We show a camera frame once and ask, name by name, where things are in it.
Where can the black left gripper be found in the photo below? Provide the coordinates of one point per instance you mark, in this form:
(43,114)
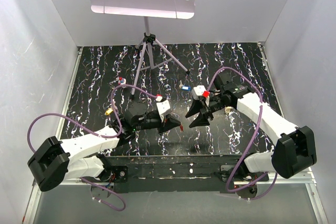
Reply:
(169,123)

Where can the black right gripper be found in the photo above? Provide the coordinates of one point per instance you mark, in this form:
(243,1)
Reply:
(201,120)

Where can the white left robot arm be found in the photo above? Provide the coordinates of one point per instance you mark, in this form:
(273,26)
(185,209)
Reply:
(58,160)

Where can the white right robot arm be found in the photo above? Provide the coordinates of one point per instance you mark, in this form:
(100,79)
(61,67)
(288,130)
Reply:
(295,148)

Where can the cream key tag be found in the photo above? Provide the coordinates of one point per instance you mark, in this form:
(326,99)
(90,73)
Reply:
(228,109)

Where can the blue key tag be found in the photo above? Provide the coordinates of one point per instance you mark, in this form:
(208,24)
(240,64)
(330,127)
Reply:
(183,87)

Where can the yellow key tag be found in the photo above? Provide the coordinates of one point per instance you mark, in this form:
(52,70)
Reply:
(108,111)

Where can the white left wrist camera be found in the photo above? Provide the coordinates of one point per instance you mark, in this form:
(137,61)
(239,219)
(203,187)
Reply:
(163,106)

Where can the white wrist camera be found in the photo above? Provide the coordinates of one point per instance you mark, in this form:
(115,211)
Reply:
(200,93)
(163,106)

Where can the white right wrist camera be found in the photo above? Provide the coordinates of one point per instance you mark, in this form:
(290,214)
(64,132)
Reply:
(200,93)

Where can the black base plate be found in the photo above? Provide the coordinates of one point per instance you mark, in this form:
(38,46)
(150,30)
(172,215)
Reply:
(134,174)

